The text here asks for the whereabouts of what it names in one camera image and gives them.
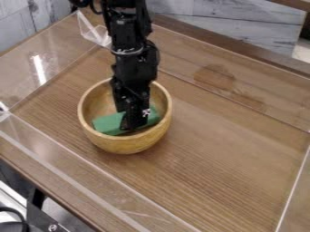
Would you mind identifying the black table leg frame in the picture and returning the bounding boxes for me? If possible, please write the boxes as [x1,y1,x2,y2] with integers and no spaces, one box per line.
[27,188,71,232]

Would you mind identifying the green rectangular block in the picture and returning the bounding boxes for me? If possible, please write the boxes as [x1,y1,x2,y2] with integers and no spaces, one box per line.
[92,106,162,136]

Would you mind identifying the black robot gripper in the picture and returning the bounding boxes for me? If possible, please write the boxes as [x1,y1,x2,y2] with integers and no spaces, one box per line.
[110,40,160,131]

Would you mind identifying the brown wooden bowl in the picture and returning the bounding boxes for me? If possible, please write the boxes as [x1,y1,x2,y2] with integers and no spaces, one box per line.
[77,79,172,155]

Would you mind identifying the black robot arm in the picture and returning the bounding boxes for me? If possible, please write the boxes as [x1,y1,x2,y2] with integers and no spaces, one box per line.
[68,0,160,131]

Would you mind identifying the clear acrylic corner bracket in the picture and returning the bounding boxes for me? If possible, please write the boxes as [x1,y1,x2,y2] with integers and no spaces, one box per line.
[76,11,111,48]

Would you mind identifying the black cable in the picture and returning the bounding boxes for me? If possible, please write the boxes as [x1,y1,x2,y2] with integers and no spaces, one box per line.
[0,206,29,232]

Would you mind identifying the clear acrylic tray walls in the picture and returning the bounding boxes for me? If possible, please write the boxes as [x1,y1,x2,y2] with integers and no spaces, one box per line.
[0,14,310,232]

